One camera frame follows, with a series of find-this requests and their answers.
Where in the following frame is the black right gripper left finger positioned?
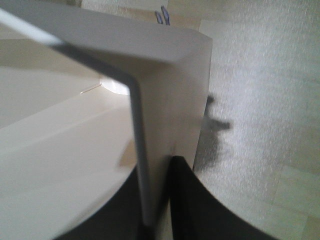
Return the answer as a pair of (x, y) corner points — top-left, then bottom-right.
(57, 167), (145, 240)

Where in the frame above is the white plastic trash bin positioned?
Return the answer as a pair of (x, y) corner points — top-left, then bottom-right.
(0, 0), (213, 240)

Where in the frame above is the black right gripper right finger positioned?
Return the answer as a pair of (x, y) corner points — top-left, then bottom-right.
(168, 156), (273, 240)

